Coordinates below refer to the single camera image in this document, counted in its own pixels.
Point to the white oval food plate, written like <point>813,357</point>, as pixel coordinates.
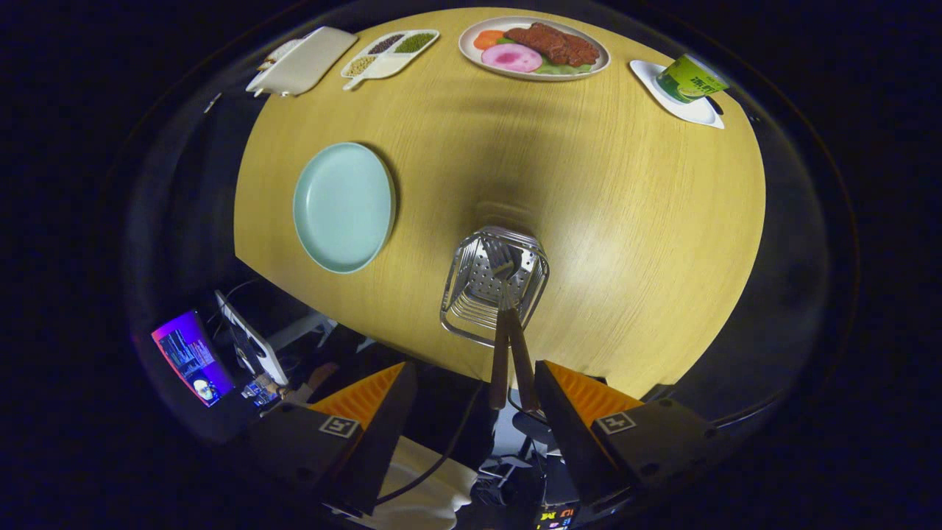
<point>469,50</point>

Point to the purple lit monitor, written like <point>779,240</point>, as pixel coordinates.
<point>191,353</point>

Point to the green label drink bottle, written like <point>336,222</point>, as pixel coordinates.
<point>688,79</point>

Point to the small lit display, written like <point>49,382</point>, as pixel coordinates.
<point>558,517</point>

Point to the metal cutlery rack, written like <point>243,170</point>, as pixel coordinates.
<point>471,309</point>

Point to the grey laptop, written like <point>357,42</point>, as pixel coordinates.
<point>254,346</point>

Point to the green vegetable garnish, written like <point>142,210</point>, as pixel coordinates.
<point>559,69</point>

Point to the brown steak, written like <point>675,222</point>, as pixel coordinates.
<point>559,44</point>

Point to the toast bread slices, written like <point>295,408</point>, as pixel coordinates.
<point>276,53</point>

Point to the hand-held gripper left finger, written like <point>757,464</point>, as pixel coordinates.
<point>386,434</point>

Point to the white square tray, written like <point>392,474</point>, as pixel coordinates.
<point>699,115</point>

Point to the white divided bean dish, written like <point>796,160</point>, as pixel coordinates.
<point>386,67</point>

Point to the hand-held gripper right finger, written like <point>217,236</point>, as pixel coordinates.
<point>570,434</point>

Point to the orange carrot slice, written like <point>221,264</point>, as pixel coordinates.
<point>487,39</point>

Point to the pink ham slice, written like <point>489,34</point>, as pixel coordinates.
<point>511,57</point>

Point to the white cloth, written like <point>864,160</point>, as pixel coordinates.
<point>412,500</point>

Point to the light green plate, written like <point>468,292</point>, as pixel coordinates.
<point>342,206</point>

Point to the white toaster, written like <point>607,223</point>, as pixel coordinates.
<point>309,62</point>

